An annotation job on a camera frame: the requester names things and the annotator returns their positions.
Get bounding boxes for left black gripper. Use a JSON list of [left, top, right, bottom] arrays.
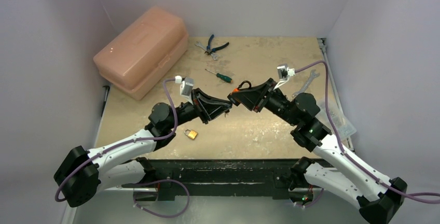
[[168, 88, 231, 130]]

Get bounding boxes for orange padlock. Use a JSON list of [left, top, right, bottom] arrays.
[[232, 80, 252, 93]]

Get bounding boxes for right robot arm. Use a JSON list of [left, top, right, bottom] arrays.
[[228, 78, 407, 223]]

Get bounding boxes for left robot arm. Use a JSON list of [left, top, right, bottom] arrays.
[[53, 88, 232, 207]]

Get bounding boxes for brass padlock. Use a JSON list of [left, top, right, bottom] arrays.
[[184, 129, 198, 140]]

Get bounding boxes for small silver wrench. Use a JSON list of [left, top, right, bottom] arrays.
[[195, 41, 219, 61]]

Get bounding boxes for large silver wrench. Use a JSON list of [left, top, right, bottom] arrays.
[[292, 69, 320, 98]]

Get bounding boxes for pink plastic toolbox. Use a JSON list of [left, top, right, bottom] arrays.
[[93, 6, 189, 100]]

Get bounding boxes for clear plastic screw box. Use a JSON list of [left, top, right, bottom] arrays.
[[316, 98, 357, 141]]

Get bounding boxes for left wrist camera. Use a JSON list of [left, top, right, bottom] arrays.
[[174, 75, 194, 102]]

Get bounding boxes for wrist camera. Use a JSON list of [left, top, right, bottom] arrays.
[[174, 75, 194, 102], [274, 64, 296, 89]]

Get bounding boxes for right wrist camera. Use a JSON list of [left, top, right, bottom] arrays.
[[274, 64, 296, 89]]

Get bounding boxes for green handled screwdriver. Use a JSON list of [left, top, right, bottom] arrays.
[[205, 69, 233, 83]]

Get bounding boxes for blue handled pliers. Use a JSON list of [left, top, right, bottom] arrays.
[[205, 34, 230, 56]]

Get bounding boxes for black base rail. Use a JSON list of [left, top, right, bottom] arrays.
[[123, 158, 330, 203]]

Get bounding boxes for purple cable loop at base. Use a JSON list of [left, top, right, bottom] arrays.
[[132, 178, 191, 219]]

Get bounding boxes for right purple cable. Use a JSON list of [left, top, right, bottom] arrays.
[[294, 60, 440, 205]]

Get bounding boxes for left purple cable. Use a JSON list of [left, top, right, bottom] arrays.
[[54, 77, 178, 203]]

